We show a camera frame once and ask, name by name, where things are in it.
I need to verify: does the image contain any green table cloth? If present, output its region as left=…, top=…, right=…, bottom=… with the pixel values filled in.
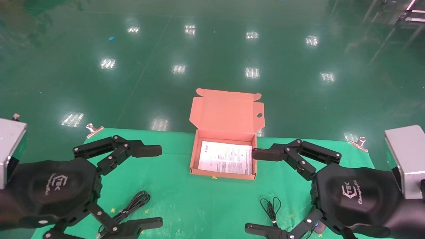
left=32, top=128, right=399, bottom=239

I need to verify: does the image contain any white printed paper sheet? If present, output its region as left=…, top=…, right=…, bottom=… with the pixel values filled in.
left=198, top=141, right=253, bottom=175

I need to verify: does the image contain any black wired mouse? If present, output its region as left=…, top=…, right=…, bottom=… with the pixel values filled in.
left=260, top=197, right=327, bottom=238

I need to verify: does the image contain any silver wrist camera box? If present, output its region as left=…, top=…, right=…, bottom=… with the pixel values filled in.
left=384, top=125, right=425, bottom=199
left=0, top=114, right=28, bottom=190

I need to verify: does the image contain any black data cable bundle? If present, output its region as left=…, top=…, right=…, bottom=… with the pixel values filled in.
left=96, top=190, right=151, bottom=239

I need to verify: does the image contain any metal binder clip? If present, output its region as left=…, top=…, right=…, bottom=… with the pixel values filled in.
left=349, top=137, right=369, bottom=153
left=86, top=123, right=104, bottom=139

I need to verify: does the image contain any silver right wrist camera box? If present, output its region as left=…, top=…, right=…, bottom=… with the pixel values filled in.
left=384, top=125, right=425, bottom=199

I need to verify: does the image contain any orange cardboard box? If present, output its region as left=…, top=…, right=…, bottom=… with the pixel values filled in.
left=189, top=88, right=265, bottom=180

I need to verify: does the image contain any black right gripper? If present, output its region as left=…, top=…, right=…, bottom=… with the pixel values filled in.
left=252, top=139, right=425, bottom=239

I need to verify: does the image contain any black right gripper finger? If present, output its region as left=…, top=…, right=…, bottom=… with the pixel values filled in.
left=245, top=207, right=357, bottom=239

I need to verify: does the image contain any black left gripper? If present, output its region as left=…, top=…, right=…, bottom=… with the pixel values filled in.
left=0, top=135, right=163, bottom=239

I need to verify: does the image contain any metal frame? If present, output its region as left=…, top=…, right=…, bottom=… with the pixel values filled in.
left=400, top=0, right=425, bottom=23

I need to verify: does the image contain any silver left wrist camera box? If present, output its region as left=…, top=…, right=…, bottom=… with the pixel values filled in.
left=0, top=114, right=28, bottom=190

